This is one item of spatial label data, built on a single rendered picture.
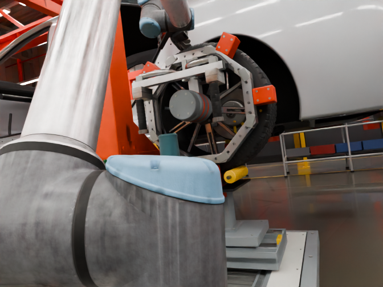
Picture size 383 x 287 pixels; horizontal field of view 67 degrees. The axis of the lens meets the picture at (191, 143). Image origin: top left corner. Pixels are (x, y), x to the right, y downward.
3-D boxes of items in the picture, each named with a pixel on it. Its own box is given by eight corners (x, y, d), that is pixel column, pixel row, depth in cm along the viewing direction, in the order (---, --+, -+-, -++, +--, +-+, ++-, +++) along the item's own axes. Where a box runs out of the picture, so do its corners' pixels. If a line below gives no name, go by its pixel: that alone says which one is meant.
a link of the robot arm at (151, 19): (163, 20, 118) (164, 1, 124) (135, 22, 118) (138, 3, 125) (167, 39, 126) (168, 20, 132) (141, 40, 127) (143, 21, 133)
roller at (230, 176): (249, 175, 154) (248, 164, 155) (235, 183, 128) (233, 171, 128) (239, 176, 157) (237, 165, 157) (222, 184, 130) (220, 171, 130)
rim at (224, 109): (265, 66, 153) (180, 68, 174) (256, 54, 132) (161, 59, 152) (259, 160, 156) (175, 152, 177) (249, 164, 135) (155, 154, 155)
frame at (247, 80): (263, 158, 130) (248, 39, 131) (260, 159, 124) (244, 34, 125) (159, 168, 152) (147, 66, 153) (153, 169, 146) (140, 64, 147)
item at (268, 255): (287, 244, 157) (285, 226, 158) (278, 273, 125) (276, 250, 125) (203, 242, 178) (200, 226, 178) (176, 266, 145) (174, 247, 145)
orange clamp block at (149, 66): (167, 73, 150) (155, 64, 153) (159, 70, 143) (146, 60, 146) (159, 84, 152) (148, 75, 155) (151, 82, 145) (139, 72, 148)
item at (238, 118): (268, 125, 177) (245, 79, 182) (265, 124, 170) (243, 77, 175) (223, 147, 189) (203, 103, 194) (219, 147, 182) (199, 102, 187)
